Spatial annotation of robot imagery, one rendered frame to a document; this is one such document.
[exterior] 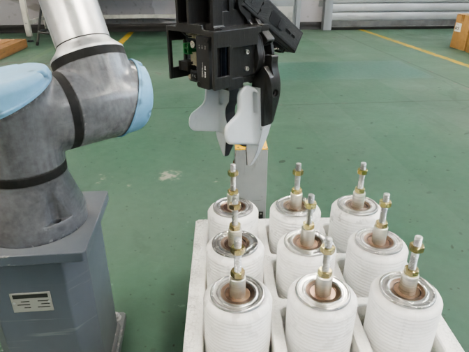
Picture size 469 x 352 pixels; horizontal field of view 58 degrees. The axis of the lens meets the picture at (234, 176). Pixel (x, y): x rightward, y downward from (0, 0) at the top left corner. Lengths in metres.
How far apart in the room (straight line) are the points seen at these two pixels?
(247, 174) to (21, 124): 0.49
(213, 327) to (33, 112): 0.37
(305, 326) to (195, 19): 0.41
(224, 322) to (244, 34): 0.36
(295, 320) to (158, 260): 0.56
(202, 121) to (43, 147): 0.25
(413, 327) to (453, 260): 0.59
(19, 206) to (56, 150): 0.09
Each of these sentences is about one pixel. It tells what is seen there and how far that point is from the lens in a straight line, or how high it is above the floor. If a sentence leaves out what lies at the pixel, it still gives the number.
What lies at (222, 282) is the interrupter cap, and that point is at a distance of 0.62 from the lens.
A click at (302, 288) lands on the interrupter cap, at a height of 0.25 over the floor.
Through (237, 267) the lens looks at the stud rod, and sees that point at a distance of 0.57.
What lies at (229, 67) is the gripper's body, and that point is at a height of 0.57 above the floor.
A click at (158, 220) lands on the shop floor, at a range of 1.25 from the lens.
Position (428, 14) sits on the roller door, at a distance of 6.14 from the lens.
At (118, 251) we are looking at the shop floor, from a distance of 1.15.
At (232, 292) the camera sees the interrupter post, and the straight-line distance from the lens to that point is 0.59.
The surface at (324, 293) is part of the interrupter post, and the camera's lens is 0.61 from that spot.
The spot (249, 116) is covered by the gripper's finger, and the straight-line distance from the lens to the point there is 0.44.
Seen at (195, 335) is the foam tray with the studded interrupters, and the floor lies 0.18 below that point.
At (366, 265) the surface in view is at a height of 0.23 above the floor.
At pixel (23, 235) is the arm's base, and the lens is 0.66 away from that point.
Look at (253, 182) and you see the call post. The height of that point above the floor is 0.23.
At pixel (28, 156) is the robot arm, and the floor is 0.43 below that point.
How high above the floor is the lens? 0.65
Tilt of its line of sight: 26 degrees down
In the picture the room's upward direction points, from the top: straight up
